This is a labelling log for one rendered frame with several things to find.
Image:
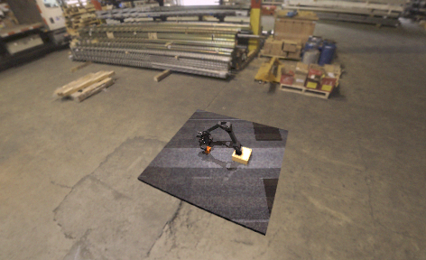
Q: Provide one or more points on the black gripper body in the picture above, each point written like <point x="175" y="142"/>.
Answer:
<point x="206" y="142"/>

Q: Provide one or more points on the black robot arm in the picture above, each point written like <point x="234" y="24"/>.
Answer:
<point x="228" y="127"/>

